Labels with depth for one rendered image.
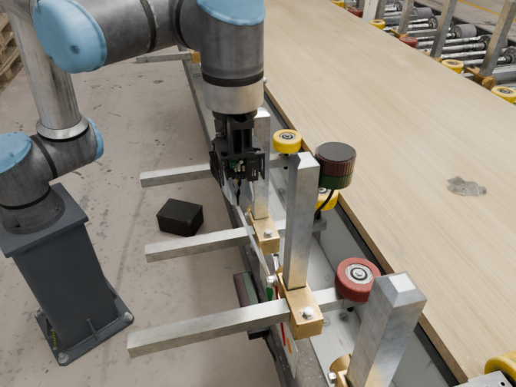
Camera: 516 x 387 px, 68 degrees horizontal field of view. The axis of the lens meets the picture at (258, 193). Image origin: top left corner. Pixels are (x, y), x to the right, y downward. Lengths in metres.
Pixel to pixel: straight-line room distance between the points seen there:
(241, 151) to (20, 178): 0.85
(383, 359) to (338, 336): 0.54
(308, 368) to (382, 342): 0.44
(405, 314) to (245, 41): 0.37
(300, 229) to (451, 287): 0.30
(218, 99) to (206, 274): 1.42
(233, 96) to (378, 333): 0.35
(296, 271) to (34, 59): 0.87
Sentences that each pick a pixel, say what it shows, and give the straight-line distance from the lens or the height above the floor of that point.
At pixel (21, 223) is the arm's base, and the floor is 0.64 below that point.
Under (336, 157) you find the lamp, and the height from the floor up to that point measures 1.15.
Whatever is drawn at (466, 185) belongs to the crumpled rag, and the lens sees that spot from 1.01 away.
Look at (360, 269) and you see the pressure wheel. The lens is 0.73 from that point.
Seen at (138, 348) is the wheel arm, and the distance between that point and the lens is 0.72.
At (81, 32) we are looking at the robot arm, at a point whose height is 1.32.
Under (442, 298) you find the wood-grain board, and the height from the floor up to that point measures 0.90.
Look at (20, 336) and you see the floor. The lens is 1.96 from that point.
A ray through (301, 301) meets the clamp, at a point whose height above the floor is 0.87.
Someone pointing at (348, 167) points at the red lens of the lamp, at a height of 1.14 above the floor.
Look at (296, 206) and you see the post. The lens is 0.59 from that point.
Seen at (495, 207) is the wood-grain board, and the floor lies 0.90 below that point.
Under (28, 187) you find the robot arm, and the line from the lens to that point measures 1.34.
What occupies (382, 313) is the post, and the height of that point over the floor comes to 1.14.
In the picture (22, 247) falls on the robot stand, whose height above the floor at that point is 0.60.
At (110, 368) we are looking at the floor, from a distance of 1.73.
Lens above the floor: 1.45
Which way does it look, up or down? 39 degrees down
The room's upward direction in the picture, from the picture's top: straight up
